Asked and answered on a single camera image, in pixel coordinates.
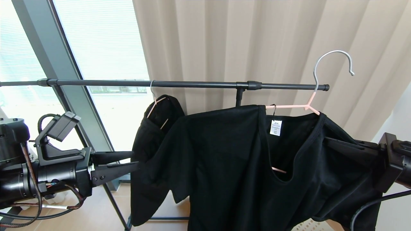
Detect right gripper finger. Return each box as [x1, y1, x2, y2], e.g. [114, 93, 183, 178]
[324, 137, 379, 167]

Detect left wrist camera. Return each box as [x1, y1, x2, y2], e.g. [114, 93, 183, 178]
[35, 111, 84, 161]

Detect black shorts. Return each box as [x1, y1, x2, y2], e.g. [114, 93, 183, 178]
[130, 94, 185, 227]

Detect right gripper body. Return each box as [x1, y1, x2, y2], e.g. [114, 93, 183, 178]
[374, 132, 411, 193]

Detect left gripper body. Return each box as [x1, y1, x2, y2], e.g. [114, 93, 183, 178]
[37, 146, 93, 198]

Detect beige curtain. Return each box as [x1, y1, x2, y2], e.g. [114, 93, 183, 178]
[132, 0, 411, 151]

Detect black cable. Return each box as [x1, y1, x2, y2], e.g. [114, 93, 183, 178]
[350, 190, 411, 231]
[0, 113, 77, 222]

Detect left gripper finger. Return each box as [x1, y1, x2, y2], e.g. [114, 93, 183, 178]
[91, 151, 134, 166]
[91, 161, 139, 187]

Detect black garment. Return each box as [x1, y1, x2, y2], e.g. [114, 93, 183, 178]
[151, 104, 384, 231]

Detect pink clothes hanger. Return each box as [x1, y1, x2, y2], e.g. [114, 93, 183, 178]
[146, 80, 170, 129]
[266, 50, 355, 174]

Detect black clothes rack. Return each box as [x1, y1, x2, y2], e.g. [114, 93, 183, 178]
[0, 78, 330, 230]

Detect white laundry basket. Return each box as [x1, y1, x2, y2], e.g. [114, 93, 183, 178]
[291, 220, 328, 231]

